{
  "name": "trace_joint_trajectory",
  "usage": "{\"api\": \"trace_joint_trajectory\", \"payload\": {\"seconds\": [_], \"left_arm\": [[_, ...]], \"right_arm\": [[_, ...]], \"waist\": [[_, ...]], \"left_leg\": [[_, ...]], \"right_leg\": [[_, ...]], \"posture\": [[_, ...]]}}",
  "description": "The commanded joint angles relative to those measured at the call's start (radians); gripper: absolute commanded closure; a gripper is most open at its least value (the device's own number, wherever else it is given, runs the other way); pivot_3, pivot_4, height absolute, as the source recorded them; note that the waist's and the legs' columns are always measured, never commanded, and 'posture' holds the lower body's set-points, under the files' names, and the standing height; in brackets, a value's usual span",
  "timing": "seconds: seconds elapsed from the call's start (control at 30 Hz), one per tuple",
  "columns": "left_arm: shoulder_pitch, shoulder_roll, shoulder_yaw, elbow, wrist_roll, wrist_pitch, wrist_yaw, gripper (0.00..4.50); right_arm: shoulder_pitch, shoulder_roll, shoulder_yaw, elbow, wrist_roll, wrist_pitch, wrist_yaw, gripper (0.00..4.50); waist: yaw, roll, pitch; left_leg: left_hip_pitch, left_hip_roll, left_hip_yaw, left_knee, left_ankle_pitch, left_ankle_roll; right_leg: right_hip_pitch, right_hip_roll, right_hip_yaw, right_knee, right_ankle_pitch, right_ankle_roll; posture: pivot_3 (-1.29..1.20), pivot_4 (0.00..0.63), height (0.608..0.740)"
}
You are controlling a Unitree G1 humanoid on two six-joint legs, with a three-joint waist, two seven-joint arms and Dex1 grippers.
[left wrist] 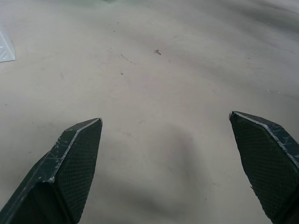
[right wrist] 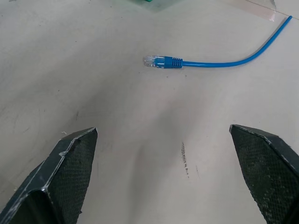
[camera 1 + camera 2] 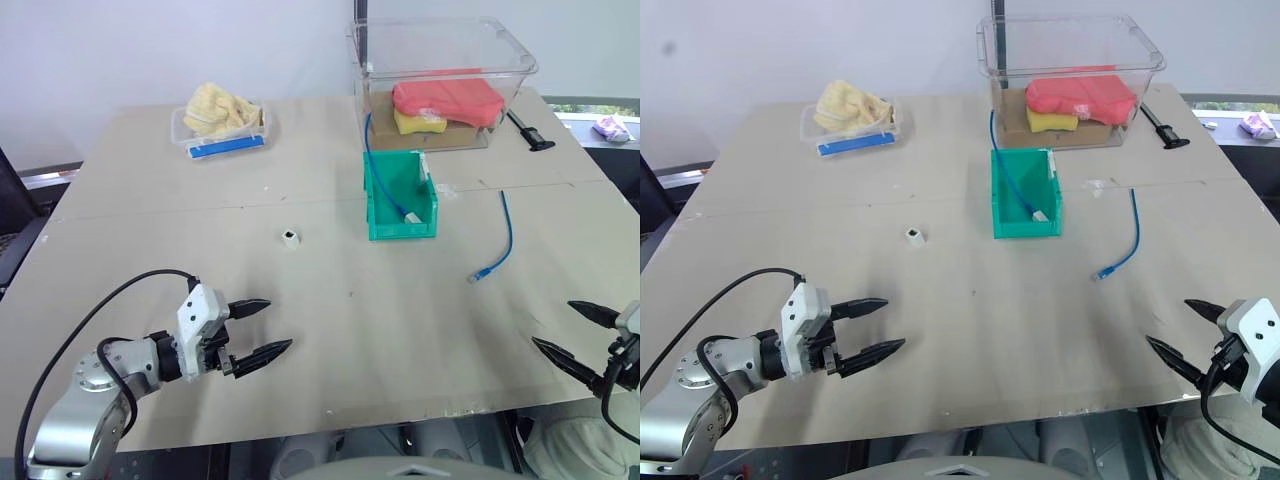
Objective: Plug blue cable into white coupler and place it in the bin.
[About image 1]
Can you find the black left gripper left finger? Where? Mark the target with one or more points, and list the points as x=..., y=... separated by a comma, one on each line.
x=70, y=168

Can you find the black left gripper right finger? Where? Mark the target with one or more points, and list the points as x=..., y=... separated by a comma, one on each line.
x=264, y=163

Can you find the white patterned flat panel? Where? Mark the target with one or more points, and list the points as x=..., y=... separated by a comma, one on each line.
x=6, y=47

